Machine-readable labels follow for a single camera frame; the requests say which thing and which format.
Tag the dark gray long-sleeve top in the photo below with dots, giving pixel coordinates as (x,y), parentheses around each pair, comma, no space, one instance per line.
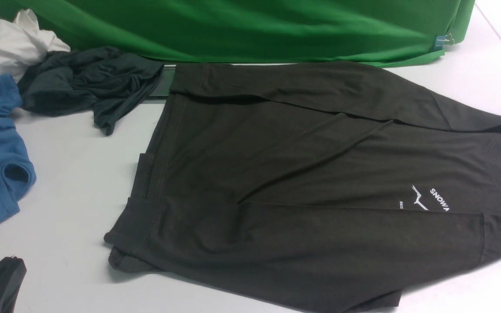
(327,187)

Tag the dark teal crumpled garment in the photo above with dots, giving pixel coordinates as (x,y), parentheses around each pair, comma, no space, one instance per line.
(105,80)

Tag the white crumpled garment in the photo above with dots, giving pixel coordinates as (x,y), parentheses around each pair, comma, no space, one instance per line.
(24,44)

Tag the green backdrop cloth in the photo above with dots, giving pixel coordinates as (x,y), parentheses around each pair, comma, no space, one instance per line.
(383,33)

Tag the blue binder clip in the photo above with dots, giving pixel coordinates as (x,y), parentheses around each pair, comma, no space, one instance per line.
(443,40)

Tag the metal table cable hatch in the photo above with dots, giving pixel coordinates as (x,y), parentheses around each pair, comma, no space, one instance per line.
(162,89)

